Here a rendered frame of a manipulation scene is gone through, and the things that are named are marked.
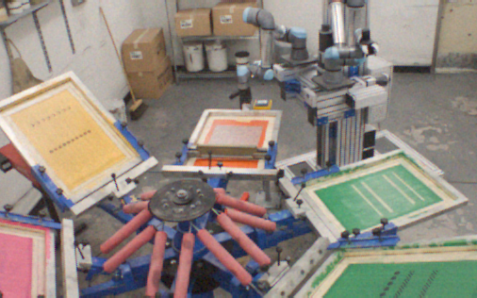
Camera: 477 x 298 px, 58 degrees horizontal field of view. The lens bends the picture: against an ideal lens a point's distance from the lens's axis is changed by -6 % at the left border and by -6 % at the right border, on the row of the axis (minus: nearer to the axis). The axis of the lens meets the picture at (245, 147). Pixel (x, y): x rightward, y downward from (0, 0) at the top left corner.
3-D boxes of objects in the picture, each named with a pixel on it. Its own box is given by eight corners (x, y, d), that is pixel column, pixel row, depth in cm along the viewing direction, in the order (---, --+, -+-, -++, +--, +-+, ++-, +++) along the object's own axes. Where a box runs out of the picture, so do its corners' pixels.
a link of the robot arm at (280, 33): (293, 45, 347) (254, 22, 302) (277, 42, 355) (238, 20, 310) (298, 31, 346) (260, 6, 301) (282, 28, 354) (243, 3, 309)
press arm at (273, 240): (399, 195, 258) (401, 187, 255) (405, 201, 254) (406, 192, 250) (195, 262, 226) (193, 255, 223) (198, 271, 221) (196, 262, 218)
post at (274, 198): (257, 191, 413) (250, 96, 362) (281, 192, 409) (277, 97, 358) (254, 207, 395) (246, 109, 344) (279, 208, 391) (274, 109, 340)
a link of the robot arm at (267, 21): (281, 9, 302) (275, 79, 321) (268, 8, 308) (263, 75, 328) (271, 10, 294) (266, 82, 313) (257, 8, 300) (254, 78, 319)
